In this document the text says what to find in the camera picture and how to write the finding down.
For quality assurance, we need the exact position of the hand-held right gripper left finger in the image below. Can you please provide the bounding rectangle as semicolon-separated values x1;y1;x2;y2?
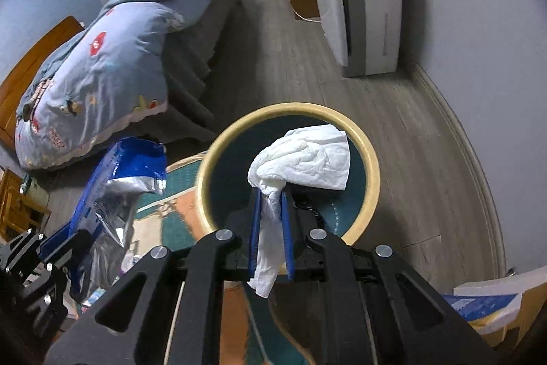
43;190;263;365

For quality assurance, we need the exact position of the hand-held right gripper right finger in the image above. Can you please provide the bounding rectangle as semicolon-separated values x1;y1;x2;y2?
279;190;500;365

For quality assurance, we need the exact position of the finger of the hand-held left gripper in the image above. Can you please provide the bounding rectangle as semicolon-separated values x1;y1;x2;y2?
0;227;93;269
13;258;88;342

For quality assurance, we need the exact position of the white tissue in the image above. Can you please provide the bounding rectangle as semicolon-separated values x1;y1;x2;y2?
247;124;352;298

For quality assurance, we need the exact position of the teal bin with yellow rim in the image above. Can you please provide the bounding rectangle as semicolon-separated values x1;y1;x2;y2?
196;103;381;248

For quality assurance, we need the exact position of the blue foil snack bag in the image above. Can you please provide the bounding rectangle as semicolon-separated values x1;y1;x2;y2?
68;136;168;297

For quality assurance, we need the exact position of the wooden stool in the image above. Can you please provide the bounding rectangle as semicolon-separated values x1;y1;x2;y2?
0;166;53;247

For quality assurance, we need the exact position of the teal and orange rug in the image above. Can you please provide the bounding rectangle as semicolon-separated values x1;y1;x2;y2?
123;152;379;365

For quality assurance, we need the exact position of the bed with blue quilt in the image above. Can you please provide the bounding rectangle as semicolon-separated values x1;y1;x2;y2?
14;0;234;171

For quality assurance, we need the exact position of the wooden headboard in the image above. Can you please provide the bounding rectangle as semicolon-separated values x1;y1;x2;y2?
0;16;86;152

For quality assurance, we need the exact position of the bed with grey skirt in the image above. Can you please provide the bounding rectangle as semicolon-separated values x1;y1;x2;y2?
159;0;242;144

